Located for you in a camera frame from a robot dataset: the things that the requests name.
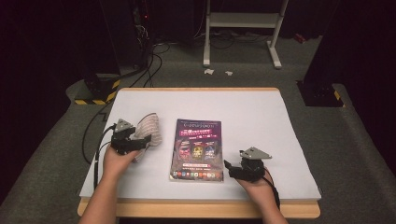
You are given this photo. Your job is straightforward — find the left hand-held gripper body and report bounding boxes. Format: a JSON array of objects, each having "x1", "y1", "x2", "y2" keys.
[{"x1": 109, "y1": 118, "x2": 148, "y2": 156}]

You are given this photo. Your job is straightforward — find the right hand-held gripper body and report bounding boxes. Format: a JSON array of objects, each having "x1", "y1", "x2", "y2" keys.
[{"x1": 231, "y1": 146, "x2": 273, "y2": 183}]

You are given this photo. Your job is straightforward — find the red and purple magazine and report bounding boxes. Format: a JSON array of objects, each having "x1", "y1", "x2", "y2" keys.
[{"x1": 168, "y1": 118, "x2": 225, "y2": 183}]

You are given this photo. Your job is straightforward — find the person's right hand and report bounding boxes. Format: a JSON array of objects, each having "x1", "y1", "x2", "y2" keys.
[{"x1": 235, "y1": 168, "x2": 276, "y2": 207}]

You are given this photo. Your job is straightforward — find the person's left hand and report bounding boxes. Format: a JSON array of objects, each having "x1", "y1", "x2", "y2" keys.
[{"x1": 102, "y1": 145, "x2": 142, "y2": 184}]

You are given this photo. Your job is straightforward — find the white table mat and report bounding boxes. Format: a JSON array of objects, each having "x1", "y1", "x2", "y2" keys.
[{"x1": 78, "y1": 90, "x2": 322, "y2": 202}]

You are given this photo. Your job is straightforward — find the black stand base yellow stripes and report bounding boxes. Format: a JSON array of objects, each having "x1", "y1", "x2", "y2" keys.
[
  {"x1": 73, "y1": 73, "x2": 122, "y2": 106},
  {"x1": 295, "y1": 79, "x2": 347, "y2": 109}
]

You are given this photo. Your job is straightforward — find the wooden table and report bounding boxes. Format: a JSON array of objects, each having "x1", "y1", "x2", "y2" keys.
[{"x1": 77, "y1": 86, "x2": 322, "y2": 219}]

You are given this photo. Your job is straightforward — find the dark equipment rack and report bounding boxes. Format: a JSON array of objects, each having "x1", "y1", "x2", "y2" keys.
[{"x1": 130, "y1": 0, "x2": 157, "y2": 70}]

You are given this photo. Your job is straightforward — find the small red object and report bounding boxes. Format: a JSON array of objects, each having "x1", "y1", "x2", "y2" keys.
[{"x1": 294, "y1": 32, "x2": 308, "y2": 45}]

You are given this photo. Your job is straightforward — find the white metal stand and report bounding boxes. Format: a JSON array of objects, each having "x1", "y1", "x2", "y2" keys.
[{"x1": 202, "y1": 0, "x2": 290, "y2": 70}]

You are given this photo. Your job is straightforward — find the right hand-held gripper black cable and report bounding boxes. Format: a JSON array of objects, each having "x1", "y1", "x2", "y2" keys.
[{"x1": 262, "y1": 175, "x2": 282, "y2": 211}]

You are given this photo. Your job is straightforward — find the hand-held gripper black cable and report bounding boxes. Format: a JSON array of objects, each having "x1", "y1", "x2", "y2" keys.
[
  {"x1": 262, "y1": 175, "x2": 282, "y2": 211},
  {"x1": 92, "y1": 123, "x2": 117, "y2": 191}
]

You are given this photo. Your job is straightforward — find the left hand-held gripper black cable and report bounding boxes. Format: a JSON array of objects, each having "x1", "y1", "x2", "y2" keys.
[{"x1": 92, "y1": 123, "x2": 117, "y2": 191}]

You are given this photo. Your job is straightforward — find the black floor cable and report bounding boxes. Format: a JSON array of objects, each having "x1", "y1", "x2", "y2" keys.
[{"x1": 80, "y1": 102, "x2": 110, "y2": 166}]

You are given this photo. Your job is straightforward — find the bundle of black cables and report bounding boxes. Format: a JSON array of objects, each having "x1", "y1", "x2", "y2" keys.
[{"x1": 128, "y1": 41, "x2": 172, "y2": 89}]

